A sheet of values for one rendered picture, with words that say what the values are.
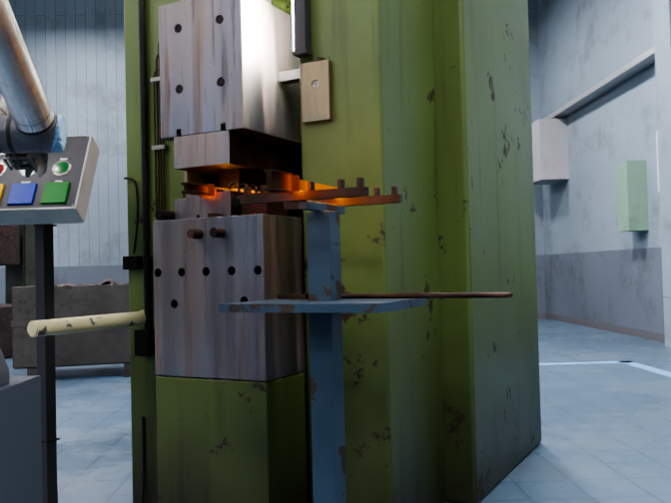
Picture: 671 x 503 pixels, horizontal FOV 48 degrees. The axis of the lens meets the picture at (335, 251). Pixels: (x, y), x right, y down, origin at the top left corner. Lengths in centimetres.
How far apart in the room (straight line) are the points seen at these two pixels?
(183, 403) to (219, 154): 71
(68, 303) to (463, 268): 389
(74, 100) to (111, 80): 59
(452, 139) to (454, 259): 39
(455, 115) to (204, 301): 101
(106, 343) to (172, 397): 363
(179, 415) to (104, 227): 887
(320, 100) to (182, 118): 41
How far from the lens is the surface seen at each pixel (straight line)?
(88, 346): 583
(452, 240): 245
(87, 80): 1136
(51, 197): 236
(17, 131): 192
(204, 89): 224
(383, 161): 208
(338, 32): 221
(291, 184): 163
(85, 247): 1105
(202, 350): 213
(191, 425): 219
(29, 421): 130
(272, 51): 233
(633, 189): 796
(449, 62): 253
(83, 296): 581
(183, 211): 224
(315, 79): 219
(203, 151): 221
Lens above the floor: 76
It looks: 1 degrees up
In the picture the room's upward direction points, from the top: 1 degrees counter-clockwise
